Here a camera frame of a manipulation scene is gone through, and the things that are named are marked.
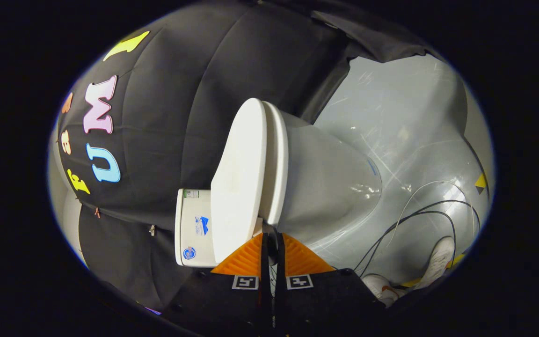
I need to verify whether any white toilet seat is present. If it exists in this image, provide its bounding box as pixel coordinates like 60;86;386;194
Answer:
262;102;290;226

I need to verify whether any person's white shoe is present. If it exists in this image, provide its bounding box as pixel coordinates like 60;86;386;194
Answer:
420;236;456;290
361;274;408;308

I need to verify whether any black backdrop cloth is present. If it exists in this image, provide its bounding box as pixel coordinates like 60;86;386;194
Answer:
57;1;443;310

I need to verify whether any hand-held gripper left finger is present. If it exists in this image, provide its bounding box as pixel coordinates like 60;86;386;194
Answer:
162;233;272;336

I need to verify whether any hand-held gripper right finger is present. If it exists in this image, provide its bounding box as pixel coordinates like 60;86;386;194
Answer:
273;233;387;336

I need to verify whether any black cable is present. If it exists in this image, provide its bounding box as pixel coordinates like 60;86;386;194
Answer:
354;199;481;278

